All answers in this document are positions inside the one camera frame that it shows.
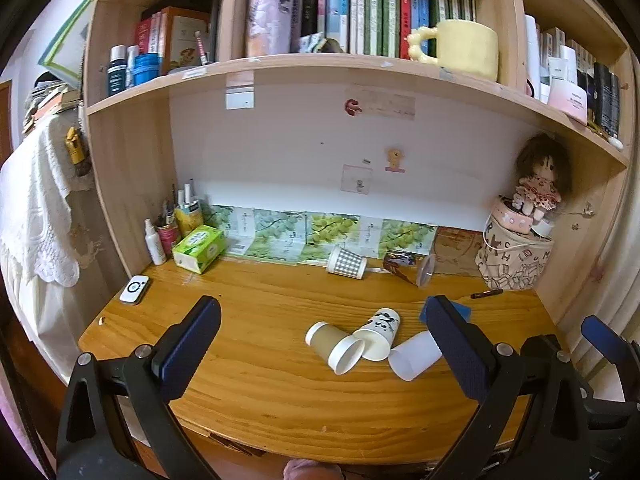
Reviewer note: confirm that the white spray bottle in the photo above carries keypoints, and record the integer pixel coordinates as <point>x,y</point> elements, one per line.
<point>155,245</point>

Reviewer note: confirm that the brown paper cup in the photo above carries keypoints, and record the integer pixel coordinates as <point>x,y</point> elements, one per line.
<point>327,342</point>

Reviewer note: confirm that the green tissue box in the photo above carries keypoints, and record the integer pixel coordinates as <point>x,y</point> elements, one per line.
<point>197,250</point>

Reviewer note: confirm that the yellow pen holder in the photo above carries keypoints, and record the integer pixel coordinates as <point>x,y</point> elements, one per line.
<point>189,220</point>

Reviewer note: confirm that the letter print fabric basket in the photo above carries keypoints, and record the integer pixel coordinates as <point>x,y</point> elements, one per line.
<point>515,260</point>

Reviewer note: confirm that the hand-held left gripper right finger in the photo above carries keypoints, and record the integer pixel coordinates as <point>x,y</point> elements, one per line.
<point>461,356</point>

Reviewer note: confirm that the person's knee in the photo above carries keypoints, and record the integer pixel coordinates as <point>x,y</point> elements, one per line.
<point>312,471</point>

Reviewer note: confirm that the row of books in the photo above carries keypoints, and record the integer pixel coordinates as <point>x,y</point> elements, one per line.
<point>380,10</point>

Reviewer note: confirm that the white wall label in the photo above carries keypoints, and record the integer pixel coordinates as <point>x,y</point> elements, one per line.
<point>240,98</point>

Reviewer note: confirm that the small white device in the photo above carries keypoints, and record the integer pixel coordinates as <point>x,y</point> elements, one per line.
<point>134,291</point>

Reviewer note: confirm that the black cosmetic bottles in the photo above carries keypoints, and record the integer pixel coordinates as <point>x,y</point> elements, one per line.
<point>606,100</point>

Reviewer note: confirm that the blue jar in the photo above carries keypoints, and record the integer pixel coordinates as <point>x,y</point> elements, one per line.
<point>146,70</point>

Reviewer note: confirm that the white lace cloth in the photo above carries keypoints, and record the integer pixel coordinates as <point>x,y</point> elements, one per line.
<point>37,210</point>

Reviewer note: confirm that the stack of papers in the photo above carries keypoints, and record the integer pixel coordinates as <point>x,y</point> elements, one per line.
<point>50,102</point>

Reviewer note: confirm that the row of cosmetic boxes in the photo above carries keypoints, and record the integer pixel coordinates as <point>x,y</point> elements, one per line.
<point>545,55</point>

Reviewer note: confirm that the yellow toy figure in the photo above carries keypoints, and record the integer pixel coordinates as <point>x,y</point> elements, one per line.
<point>76,147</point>

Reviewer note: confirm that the brown cardboard sheet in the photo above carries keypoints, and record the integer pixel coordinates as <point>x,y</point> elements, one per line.
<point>457,252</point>

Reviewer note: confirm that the brown-haired rag doll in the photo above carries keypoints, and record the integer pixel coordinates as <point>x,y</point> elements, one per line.
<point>542,170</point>

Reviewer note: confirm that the black pen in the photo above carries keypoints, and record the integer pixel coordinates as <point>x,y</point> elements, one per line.
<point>487,293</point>

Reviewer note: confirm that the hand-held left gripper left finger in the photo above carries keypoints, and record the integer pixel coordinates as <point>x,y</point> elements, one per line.
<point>184,352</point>

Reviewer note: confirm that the red books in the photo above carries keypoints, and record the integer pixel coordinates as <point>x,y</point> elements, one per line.
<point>150,32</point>

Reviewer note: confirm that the dark brown printed cup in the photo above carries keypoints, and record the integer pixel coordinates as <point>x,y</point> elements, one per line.
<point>402,266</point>

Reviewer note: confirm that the row of green leaf cards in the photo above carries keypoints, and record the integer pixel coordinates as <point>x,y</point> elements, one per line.
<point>320,232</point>

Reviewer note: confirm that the blue sponge pad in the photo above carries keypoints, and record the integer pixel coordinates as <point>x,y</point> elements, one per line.
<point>462,311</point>

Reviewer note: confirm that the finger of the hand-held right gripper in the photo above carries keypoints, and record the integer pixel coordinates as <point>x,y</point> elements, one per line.
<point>607,332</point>

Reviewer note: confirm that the red pen holder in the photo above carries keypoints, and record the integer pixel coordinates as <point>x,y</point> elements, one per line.
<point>168,235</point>

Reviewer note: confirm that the pink round box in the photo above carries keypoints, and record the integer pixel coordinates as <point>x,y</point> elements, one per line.
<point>507,215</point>

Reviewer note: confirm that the pale pink wall note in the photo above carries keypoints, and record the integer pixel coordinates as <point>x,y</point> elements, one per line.
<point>356,178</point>

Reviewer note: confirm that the floral print bottle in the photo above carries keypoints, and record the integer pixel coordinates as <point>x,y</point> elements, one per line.
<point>269,10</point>

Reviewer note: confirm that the orange box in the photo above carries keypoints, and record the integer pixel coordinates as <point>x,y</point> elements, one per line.
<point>185,40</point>

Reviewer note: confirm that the plain white cup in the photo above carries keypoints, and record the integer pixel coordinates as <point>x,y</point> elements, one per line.
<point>412,357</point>

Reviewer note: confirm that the bear wall sticker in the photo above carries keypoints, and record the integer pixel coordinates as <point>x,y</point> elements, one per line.
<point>395,159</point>

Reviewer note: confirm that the white panda print cup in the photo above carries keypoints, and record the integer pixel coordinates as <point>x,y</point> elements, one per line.
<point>379,332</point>

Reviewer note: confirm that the green framed poster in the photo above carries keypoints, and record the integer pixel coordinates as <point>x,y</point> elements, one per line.
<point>67,40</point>

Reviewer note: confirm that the checkered paper cup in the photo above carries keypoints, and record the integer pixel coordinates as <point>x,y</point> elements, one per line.
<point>346,263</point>

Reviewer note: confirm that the small white bottle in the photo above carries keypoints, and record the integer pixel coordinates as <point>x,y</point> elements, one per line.
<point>132,62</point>

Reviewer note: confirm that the yellow ceramic mug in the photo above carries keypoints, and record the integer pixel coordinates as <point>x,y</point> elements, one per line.
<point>467,50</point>

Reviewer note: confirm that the pink white tube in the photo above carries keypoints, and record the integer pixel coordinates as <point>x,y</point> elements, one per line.
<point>569,102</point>

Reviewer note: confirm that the dark blue bottle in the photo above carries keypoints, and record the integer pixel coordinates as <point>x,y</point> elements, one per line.
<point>117,72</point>

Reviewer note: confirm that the wooden bookshelf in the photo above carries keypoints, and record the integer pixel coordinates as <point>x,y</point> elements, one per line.
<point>135,160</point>

